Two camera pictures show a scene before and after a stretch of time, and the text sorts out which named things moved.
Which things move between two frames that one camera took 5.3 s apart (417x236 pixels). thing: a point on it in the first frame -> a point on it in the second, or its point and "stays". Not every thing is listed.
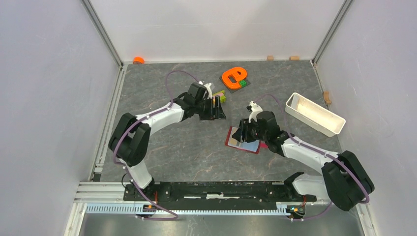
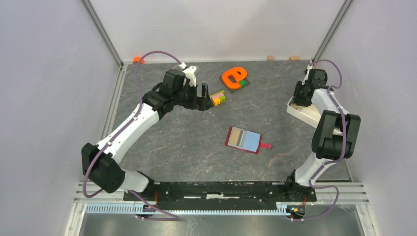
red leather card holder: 253,147 stays
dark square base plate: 231,90 stays
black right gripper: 245,126 -> 299,86
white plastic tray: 313,115 stays
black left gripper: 208,116 -> 202,103
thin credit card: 232,141 stays
